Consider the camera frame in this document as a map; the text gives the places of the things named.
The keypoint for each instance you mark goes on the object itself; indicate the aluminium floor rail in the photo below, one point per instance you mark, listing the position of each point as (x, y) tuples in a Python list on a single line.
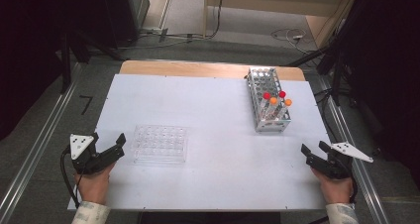
[(360, 184), (39, 141)]

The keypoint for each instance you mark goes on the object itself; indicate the black metal stand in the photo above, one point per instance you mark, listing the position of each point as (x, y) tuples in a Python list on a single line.
[(336, 78), (66, 62)]

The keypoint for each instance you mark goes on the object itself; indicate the clear plastic tube rack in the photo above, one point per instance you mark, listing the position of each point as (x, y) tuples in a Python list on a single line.
[(160, 144)]

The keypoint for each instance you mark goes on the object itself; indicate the person's left hand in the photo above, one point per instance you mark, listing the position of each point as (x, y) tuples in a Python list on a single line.
[(94, 187)]

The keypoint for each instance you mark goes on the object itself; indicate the dark curtain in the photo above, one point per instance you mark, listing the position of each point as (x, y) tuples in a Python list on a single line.
[(29, 52), (389, 68)]

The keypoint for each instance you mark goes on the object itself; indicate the orange-capped test tube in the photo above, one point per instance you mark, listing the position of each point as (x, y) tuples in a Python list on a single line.
[(288, 102), (273, 101)]

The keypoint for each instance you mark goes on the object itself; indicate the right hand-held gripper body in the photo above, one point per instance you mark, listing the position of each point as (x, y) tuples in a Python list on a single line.
[(333, 168)]

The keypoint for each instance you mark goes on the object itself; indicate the red-capped test tube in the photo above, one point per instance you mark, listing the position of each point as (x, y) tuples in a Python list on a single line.
[(282, 94), (266, 95)]

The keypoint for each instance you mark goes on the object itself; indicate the white table cover board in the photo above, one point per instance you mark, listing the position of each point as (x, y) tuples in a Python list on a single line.
[(204, 111)]

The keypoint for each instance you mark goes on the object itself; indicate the black cabinet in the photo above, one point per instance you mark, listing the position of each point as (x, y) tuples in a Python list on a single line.
[(122, 12)]

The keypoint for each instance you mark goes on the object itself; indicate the person's right hand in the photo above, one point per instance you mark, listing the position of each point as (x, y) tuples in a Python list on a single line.
[(335, 191)]

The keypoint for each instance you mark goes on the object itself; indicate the metal test tube rack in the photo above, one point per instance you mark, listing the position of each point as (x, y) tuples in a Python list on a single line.
[(262, 82)]

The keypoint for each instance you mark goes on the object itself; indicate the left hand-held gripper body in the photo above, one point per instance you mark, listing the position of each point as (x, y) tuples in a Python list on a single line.
[(82, 163)]

